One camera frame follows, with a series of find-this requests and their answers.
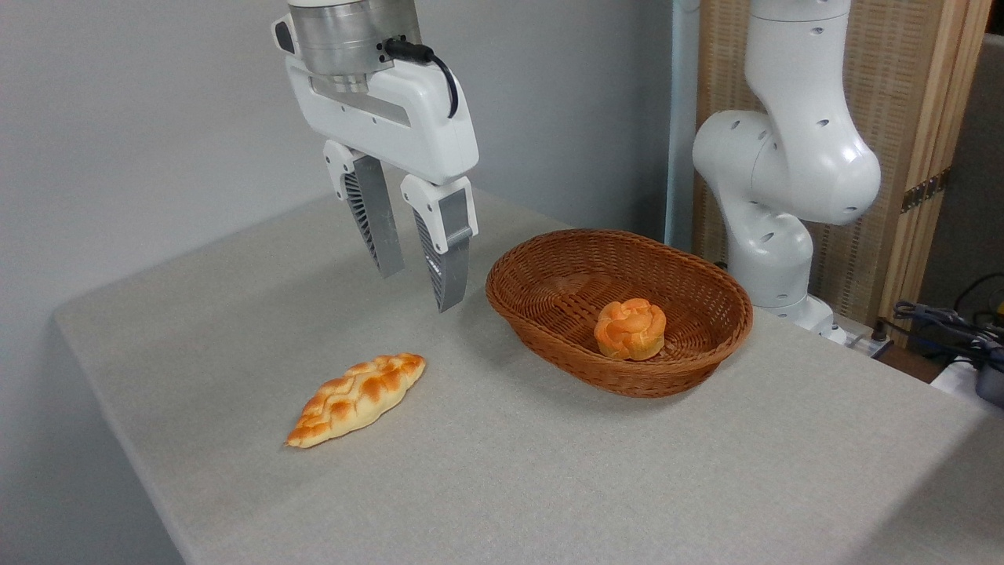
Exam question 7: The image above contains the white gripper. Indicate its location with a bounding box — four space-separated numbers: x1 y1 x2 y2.
271 15 480 313

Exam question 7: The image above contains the round orange bread roll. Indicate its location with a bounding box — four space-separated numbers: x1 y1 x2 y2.
594 298 667 361

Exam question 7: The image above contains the long braided bread loaf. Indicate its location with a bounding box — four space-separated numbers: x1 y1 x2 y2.
285 353 427 449

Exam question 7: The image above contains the brown wicker basket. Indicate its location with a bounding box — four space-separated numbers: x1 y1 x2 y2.
485 229 754 399

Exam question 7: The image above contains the pale grey vertical pole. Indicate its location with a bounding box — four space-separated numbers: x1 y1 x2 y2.
665 0 700 252

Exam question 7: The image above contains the white power strip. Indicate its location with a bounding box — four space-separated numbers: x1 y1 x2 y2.
843 330 895 359

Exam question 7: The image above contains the woven wooden folding screen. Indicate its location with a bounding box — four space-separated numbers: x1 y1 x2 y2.
694 0 993 330

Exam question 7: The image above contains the metal screen hinge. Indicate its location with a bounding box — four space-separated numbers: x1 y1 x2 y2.
900 167 951 213

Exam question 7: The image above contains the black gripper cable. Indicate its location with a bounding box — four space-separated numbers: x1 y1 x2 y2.
383 38 460 119

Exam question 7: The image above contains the grey cable bundle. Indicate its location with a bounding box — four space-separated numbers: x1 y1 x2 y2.
893 301 1004 355

